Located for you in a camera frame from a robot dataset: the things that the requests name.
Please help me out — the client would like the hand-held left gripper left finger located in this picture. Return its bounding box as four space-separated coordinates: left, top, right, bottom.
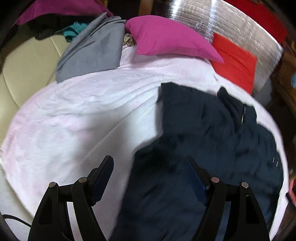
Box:
28 155 114 241

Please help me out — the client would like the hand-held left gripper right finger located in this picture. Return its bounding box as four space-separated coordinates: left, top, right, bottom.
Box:
186 156 270 241

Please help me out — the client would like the navy padded jacket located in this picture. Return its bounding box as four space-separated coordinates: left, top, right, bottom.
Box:
110 82 286 241

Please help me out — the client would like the pale pink blanket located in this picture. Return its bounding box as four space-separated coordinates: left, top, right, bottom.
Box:
0 43 289 241

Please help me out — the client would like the grey cloth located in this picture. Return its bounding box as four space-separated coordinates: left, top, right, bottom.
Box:
55 13 127 82

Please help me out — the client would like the red pillow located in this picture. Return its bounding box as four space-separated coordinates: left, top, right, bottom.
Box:
211 32 258 94

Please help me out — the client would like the cream leather sofa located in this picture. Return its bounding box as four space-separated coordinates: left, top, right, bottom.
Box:
0 35 70 112

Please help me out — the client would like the beige patterned cloth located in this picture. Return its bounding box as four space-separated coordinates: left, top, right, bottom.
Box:
124 34 137 47

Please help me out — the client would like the magenta pillow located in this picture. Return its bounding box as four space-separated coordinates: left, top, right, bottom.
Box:
125 17 225 63

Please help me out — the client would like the teal cloth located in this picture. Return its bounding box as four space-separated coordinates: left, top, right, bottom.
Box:
60 22 89 42

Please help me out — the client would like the silver foil insulation panel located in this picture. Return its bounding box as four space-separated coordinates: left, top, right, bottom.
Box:
165 0 284 95

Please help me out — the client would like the black garment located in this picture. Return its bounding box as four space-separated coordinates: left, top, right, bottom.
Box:
26 13 90 40

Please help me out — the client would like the magenta fleece garment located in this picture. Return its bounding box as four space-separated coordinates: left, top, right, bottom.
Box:
16 0 114 25

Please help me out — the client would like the red cloth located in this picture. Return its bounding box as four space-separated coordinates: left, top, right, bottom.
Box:
223 0 289 43

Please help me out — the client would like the black cable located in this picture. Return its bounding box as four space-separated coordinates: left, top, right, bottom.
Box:
2 214 31 229

